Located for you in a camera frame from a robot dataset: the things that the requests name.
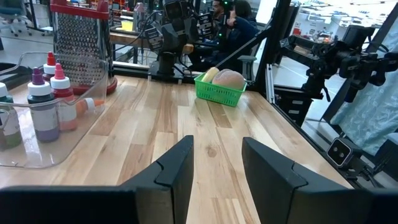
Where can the clear plastic bin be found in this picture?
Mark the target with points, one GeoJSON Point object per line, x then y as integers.
{"type": "Point", "coordinates": [46, 155]}

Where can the teal patterned cloth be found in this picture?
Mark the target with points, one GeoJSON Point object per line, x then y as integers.
{"type": "Point", "coordinates": [370, 121]}

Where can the steel box grater red trim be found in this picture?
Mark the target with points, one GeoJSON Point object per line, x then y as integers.
{"type": "Point", "coordinates": [81, 40]}

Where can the orange-capped colour bottle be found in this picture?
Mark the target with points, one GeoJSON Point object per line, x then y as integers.
{"type": "Point", "coordinates": [88, 104]}

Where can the office chair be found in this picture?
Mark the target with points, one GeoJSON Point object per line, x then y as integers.
{"type": "Point", "coordinates": [12, 11]}

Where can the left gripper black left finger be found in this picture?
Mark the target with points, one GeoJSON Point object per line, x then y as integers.
{"type": "Point", "coordinates": [140, 202]}

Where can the violet-capped colour bottle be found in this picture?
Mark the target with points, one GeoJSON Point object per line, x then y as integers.
{"type": "Point", "coordinates": [43, 118]}

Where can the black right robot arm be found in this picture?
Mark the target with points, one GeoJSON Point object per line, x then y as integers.
{"type": "Point", "coordinates": [166, 65]}

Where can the red-capped colour bottle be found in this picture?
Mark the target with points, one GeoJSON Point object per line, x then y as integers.
{"type": "Point", "coordinates": [49, 67]}

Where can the green-capped colour bottle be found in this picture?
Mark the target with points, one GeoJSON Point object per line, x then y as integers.
{"type": "Point", "coordinates": [11, 124]}

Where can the green plastic basket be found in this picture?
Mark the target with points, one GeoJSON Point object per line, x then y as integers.
{"type": "Point", "coordinates": [217, 93]}

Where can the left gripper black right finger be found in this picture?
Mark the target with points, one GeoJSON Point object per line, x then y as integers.
{"type": "Point", "coordinates": [295, 199]}

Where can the person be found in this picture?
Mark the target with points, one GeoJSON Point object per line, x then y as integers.
{"type": "Point", "coordinates": [219, 7]}
{"type": "Point", "coordinates": [242, 34]}

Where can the background black robot arm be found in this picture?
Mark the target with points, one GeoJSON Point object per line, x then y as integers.
{"type": "Point", "coordinates": [329, 59]}

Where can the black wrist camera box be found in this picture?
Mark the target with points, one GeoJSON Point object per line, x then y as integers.
{"type": "Point", "coordinates": [173, 10]}

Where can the grey table-level camera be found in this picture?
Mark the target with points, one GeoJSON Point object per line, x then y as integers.
{"type": "Point", "coordinates": [340, 152]}

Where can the pink-capped colour bottle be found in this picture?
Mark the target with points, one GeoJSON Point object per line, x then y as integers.
{"type": "Point", "coordinates": [66, 109]}

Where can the pinkish bread loaf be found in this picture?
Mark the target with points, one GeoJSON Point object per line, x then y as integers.
{"type": "Point", "coordinates": [230, 80]}

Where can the black drawer cabinet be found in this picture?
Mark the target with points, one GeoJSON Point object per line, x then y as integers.
{"type": "Point", "coordinates": [292, 105]}

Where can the wooden background desk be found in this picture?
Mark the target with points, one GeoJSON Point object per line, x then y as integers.
{"type": "Point", "coordinates": [124, 39]}

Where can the grey chair armrest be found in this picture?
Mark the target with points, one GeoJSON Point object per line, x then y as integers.
{"type": "Point", "coordinates": [247, 59]}

